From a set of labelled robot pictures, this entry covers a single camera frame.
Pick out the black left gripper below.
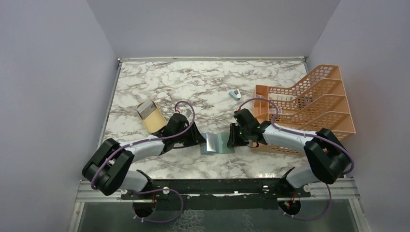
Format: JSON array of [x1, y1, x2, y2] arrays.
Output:
[[174, 122, 206, 147]]

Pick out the green card holder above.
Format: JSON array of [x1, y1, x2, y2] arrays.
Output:
[[200, 132, 235, 155]]

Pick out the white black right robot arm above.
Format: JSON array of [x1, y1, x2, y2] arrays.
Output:
[[227, 109, 354, 197]]

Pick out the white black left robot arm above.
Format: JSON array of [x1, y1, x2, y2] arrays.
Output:
[[82, 113, 206, 199]]

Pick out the light blue small stapler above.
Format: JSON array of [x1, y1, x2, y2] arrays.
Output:
[[229, 89, 242, 101]]

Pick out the beige oval tray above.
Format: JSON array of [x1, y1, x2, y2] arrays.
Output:
[[138, 104, 166, 134]]

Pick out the orange plastic file organizer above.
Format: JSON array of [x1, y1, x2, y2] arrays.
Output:
[[253, 64, 356, 142]]

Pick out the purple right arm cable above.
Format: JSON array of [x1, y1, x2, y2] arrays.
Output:
[[238, 97, 355, 175]]

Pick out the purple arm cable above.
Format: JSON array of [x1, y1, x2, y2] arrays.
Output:
[[90, 101, 196, 190], [238, 97, 355, 175]]

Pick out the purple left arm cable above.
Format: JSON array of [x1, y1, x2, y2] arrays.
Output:
[[90, 101, 196, 190]]

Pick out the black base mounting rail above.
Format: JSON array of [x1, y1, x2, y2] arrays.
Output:
[[121, 178, 311, 211]]

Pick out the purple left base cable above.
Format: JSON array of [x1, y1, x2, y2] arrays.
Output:
[[132, 188, 185, 224]]

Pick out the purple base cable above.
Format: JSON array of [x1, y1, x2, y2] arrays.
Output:
[[132, 188, 185, 224], [278, 184, 332, 221]]

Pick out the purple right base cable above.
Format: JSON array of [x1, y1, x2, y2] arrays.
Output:
[[278, 184, 332, 221]]

